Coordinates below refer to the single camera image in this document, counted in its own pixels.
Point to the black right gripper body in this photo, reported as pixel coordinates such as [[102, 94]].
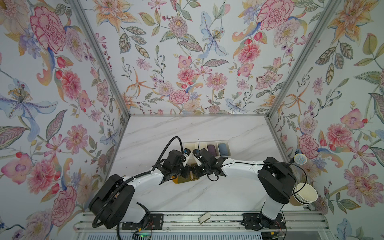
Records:
[[200, 171]]

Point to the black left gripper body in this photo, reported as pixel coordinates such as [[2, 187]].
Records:
[[180, 170]]

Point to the green striped sock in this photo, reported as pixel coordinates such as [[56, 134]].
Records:
[[181, 180]]

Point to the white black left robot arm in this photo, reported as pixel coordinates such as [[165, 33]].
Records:
[[111, 202]]

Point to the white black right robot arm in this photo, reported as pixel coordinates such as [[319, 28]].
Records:
[[276, 177]]

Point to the purple rolled sock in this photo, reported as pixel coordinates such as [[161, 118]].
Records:
[[212, 150]]

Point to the blue rolled sock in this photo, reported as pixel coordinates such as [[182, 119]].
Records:
[[223, 150]]

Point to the cream plastic divided organizer tray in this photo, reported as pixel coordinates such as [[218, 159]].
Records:
[[203, 145]]

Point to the black stand shower head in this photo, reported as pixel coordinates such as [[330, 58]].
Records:
[[298, 159]]

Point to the stacked paper cups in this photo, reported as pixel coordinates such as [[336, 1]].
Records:
[[303, 194]]

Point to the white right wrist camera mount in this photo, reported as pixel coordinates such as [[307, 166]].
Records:
[[197, 154]]

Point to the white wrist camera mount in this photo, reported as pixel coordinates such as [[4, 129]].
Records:
[[186, 156], [197, 154]]

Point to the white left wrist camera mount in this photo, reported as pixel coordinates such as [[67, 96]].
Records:
[[186, 156]]

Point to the small grey tag on rail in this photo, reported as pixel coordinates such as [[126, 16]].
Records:
[[204, 218]]

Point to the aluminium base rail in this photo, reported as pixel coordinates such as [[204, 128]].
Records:
[[229, 221]]

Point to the aluminium corner frame post left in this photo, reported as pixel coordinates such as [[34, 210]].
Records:
[[103, 63]]

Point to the aluminium corner frame post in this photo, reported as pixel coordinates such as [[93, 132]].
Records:
[[320, 26], [103, 63]]

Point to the aluminium corner frame post right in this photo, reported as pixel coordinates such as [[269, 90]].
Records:
[[320, 26]]

